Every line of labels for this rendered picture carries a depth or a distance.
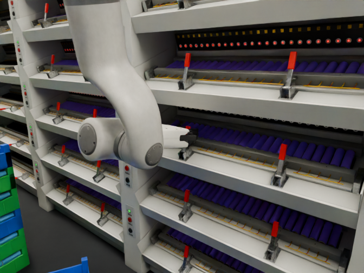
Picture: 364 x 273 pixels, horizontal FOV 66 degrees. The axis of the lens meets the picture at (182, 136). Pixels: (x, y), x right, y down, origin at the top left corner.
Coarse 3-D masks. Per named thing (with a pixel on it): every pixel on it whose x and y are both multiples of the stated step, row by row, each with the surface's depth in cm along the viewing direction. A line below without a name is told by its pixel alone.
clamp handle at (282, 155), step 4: (284, 144) 61; (284, 148) 61; (280, 152) 62; (284, 152) 61; (280, 156) 62; (284, 156) 61; (280, 160) 62; (280, 164) 62; (280, 168) 62; (280, 172) 62
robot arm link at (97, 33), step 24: (72, 0) 43; (96, 0) 43; (72, 24) 45; (96, 24) 44; (120, 24) 47; (96, 48) 46; (120, 48) 48; (96, 72) 48; (120, 72) 49; (120, 96) 47; (144, 96) 49; (144, 120) 48; (120, 144) 53; (144, 144) 50; (144, 168) 53
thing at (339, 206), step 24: (168, 120) 98; (240, 120) 82; (168, 168) 83; (192, 168) 76; (216, 168) 72; (240, 168) 70; (288, 168) 66; (360, 168) 57; (264, 192) 64; (288, 192) 60; (312, 192) 58; (336, 192) 57; (360, 192) 56; (336, 216) 55
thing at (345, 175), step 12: (204, 144) 79; (216, 144) 77; (228, 144) 75; (228, 156) 73; (240, 156) 73; (252, 156) 71; (264, 156) 68; (276, 156) 67; (288, 156) 66; (300, 168) 63; (312, 168) 62; (324, 168) 60; (336, 168) 59; (348, 168) 58; (348, 180) 58
